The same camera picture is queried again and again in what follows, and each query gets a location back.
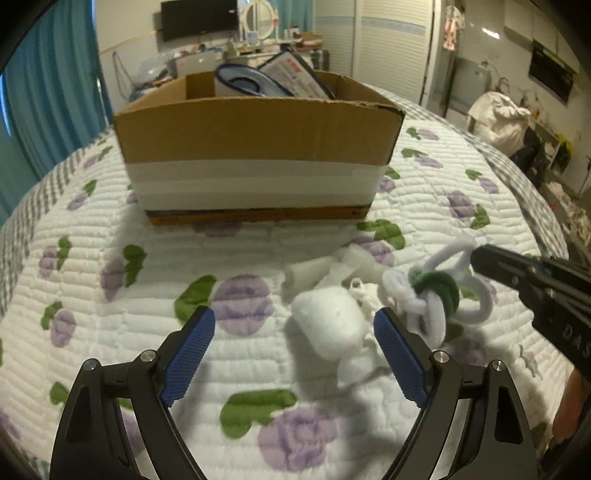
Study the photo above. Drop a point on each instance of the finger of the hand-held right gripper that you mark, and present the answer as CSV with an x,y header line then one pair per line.
x,y
498,267

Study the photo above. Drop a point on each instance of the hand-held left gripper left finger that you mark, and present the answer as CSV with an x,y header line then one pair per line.
x,y
189,355

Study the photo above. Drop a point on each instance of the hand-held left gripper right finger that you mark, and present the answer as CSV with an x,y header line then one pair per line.
x,y
399,355

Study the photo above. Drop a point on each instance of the white cotton ball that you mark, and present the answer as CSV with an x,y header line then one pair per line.
x,y
330,321

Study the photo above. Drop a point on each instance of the cardboard box with white band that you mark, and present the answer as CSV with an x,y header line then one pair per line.
x,y
258,152

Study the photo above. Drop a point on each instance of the person's right forearm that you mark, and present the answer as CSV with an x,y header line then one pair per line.
x,y
570,410

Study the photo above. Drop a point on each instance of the white floral quilt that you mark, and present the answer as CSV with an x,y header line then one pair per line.
x,y
92,295

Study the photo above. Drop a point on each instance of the white foam scraps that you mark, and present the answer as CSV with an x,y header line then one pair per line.
x,y
323,270

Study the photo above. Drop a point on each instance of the white stuffed bag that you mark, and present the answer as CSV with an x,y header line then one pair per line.
x,y
496,120

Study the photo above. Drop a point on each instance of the black range hood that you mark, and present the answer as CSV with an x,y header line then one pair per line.
x,y
551,69

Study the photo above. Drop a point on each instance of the hanging clothes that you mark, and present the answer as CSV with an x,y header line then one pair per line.
x,y
452,27

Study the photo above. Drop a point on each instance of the white wardrobe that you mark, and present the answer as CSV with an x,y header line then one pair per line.
x,y
378,41

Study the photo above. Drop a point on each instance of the blue rimmed round container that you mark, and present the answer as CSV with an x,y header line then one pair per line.
x,y
242,83

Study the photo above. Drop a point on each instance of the printed packet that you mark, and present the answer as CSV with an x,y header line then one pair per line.
x,y
295,74

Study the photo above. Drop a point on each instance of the blue curtain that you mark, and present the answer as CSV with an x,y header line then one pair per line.
x,y
41,106

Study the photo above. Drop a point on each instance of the cluttered desk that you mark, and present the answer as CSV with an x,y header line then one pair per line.
x,y
198,57

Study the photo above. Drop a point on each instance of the black television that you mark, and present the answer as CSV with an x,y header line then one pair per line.
x,y
198,18

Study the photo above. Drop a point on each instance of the round white mirror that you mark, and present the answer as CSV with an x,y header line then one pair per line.
x,y
258,18

